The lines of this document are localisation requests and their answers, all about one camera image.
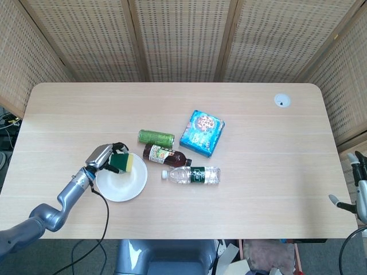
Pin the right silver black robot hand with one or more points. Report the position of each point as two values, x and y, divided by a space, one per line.
362 194

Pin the green drink can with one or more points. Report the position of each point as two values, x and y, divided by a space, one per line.
156 137

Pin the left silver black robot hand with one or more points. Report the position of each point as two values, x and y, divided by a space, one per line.
100 156

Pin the woven bamboo folding screen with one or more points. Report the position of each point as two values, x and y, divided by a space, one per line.
183 40

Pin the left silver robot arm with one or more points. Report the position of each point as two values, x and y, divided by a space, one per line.
40 213

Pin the blue cookie box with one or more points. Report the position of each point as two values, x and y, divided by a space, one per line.
202 133

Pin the dark tea bottle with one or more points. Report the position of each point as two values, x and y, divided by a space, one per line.
166 154

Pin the pink cloth bundle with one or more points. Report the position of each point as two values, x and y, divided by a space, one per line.
269 253

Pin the green yellow sponge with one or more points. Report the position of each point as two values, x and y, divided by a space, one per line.
123 162

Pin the clear water bottle green label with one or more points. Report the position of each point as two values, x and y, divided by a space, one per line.
192 174

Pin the white round plate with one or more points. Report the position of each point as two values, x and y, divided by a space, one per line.
123 182

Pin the white cardboard piece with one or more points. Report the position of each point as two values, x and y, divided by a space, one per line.
229 259

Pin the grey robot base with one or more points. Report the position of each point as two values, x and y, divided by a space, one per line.
160 256

